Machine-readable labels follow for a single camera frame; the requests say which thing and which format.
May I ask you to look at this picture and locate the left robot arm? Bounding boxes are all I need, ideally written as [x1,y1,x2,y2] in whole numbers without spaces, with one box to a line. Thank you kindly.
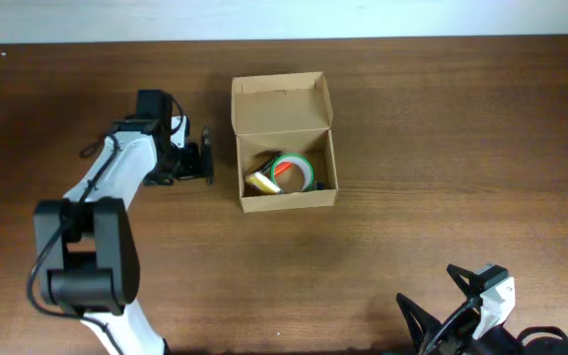
[26,115,213,354]

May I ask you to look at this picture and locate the yellow sticky note pad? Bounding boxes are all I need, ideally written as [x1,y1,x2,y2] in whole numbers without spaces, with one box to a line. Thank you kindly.
[245,172,283,195]

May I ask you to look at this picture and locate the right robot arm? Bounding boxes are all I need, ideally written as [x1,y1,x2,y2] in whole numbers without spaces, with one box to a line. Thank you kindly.
[396,264,568,355]

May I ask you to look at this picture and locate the green tape roll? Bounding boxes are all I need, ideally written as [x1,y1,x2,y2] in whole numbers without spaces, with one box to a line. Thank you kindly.
[270,153,315,191]

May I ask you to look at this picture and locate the black pen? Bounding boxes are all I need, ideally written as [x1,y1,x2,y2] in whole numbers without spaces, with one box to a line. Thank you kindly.
[256,151,282,175]

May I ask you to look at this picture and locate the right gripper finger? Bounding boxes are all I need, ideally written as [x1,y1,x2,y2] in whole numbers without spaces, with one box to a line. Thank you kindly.
[395,293,442,353]
[447,264,481,299]

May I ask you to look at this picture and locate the brown cardboard box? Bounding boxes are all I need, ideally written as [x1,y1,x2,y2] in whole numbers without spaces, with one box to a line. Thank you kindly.
[231,72,339,213]

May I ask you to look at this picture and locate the orange black stapler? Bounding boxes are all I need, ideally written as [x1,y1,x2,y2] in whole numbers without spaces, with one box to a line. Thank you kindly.
[273,162,293,177]

